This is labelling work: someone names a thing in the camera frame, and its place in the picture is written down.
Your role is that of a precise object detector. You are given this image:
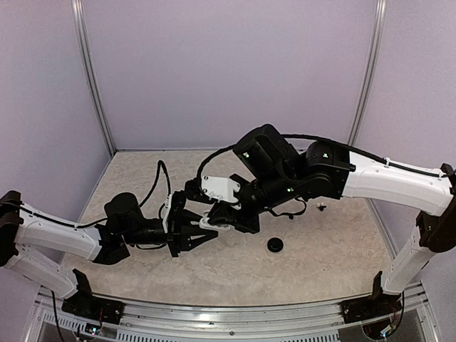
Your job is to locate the white earbud charging case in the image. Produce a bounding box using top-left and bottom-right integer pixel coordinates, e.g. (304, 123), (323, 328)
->
(199, 210), (221, 231)

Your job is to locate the right aluminium frame post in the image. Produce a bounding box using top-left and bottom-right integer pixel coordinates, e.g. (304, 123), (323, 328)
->
(348, 0), (388, 146)

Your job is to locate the black round disc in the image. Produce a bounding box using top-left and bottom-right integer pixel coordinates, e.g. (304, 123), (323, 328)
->
(267, 237), (284, 253)

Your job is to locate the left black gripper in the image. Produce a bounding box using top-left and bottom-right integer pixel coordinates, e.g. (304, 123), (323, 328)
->
(122, 209), (218, 258)

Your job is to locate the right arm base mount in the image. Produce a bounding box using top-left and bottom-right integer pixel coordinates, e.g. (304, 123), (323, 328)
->
(340, 295), (402, 324)

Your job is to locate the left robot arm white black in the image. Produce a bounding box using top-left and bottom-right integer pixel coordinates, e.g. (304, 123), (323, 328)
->
(1, 190), (218, 317)

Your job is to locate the aluminium frame post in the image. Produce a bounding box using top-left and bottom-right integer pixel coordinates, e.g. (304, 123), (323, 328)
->
(71, 0), (117, 158)
(348, 0), (388, 146)

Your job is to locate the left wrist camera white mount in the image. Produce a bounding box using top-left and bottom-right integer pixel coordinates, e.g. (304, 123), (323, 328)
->
(162, 191), (186, 234)

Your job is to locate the white earbud with black tip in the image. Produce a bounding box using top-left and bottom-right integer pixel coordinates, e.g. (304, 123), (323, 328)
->
(316, 202), (326, 211)

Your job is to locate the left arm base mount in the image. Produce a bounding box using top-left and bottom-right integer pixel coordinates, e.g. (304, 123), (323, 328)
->
(61, 294), (125, 325)

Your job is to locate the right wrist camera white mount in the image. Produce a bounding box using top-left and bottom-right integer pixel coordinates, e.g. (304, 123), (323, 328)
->
(185, 175), (241, 209)

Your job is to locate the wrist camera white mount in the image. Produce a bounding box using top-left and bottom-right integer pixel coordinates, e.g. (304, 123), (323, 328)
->
(185, 175), (241, 209)
(162, 191), (186, 234)

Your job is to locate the left aluminium frame post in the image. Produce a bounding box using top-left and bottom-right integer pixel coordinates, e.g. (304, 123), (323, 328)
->
(71, 0), (117, 158)

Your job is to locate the front aluminium rail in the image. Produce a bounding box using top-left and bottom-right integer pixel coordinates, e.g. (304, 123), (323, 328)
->
(28, 294), (435, 342)

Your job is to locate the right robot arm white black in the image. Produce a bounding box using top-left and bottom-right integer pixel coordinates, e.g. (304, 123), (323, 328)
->
(197, 124), (455, 316)

